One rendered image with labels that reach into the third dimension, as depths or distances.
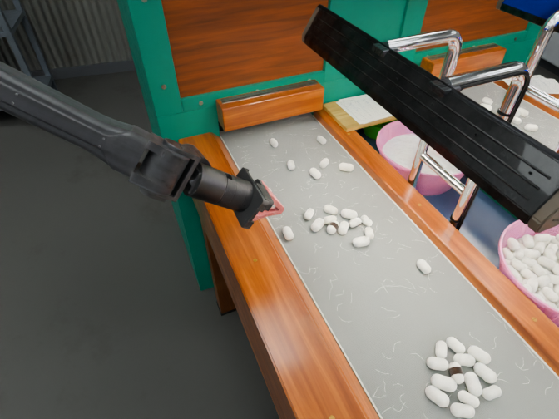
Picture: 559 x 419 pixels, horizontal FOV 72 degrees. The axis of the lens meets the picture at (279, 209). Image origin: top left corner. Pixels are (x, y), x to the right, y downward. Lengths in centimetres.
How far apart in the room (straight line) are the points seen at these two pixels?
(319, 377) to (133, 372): 102
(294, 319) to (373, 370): 15
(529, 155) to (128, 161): 51
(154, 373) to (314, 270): 91
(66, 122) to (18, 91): 6
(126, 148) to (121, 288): 126
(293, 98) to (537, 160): 71
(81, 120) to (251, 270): 39
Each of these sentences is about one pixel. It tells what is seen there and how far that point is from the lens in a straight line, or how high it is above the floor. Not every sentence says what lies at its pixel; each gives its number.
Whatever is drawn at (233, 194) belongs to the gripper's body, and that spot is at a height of 95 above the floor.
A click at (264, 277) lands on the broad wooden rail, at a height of 76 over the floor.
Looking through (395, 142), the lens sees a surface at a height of 73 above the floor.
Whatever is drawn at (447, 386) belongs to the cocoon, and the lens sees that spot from 70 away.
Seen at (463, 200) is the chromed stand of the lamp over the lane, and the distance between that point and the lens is 88.
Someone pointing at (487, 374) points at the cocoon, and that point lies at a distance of 74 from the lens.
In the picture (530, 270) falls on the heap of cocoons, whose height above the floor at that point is 73.
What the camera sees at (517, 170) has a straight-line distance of 54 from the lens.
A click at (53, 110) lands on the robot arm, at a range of 58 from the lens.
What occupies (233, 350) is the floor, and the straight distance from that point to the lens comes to 153.
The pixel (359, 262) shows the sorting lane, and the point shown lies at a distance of 81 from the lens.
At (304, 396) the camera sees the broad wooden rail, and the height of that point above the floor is 76.
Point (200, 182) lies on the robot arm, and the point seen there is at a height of 99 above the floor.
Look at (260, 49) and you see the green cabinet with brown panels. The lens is 109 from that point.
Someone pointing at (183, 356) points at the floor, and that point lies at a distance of 155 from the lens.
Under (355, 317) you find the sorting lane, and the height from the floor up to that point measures 74.
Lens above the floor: 137
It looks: 44 degrees down
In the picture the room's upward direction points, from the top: straight up
